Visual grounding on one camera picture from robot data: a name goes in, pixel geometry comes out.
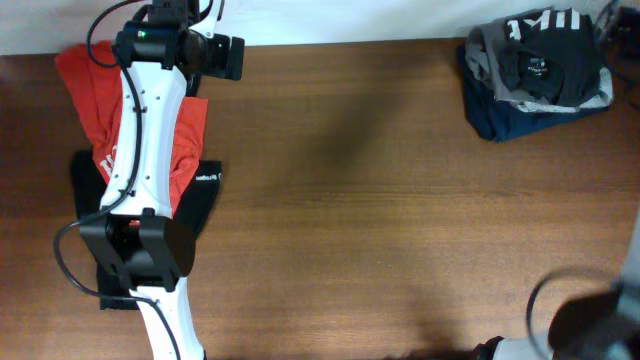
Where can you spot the dark green t-shirt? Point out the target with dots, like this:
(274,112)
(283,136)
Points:
(551,55)

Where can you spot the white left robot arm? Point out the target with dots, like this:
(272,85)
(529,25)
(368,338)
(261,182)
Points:
(133,235)

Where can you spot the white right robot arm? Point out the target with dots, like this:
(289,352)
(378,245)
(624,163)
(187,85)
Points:
(603,325)

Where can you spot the red soccer t-shirt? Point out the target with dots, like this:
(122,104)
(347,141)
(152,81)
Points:
(96,93)

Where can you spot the grey folded garment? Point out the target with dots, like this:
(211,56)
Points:
(481,45)

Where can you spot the black garment with white logo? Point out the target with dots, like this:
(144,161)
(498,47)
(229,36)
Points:
(194,187)

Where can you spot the navy blue folded garment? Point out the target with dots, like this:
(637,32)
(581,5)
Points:
(498,121)

